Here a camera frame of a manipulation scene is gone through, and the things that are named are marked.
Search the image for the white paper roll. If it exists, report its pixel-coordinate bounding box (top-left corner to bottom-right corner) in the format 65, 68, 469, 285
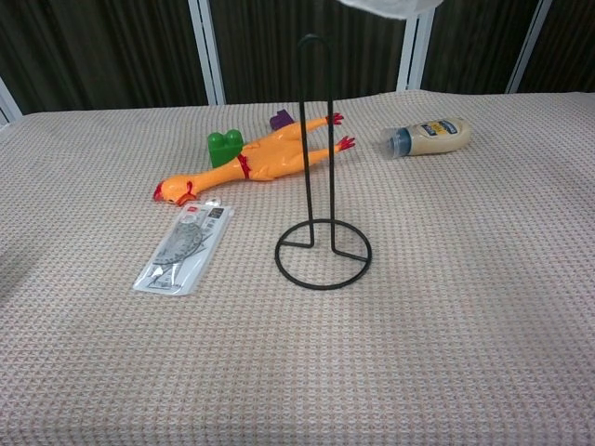
337, 0, 445, 20

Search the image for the beige woven tablecloth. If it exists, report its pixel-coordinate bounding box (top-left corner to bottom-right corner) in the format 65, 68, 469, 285
0, 88, 595, 446

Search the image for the yellow rubber chicken toy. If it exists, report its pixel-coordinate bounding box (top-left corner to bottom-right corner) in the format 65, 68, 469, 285
152, 111, 357, 208

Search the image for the purple toy building block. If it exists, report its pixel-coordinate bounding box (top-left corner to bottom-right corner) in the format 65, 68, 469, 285
269, 109, 294, 133

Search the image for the green toy building block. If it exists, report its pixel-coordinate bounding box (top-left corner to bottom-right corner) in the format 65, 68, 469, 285
206, 130, 245, 169

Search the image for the packaged ruler set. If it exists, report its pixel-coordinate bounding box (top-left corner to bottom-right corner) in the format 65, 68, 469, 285
132, 197, 236, 298

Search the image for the mayonnaise squeeze bottle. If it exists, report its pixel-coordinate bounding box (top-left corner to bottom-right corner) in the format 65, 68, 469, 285
379, 116, 473, 162

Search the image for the black wire paper towel holder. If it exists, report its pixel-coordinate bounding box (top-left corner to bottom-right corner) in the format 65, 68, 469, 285
273, 33, 374, 292

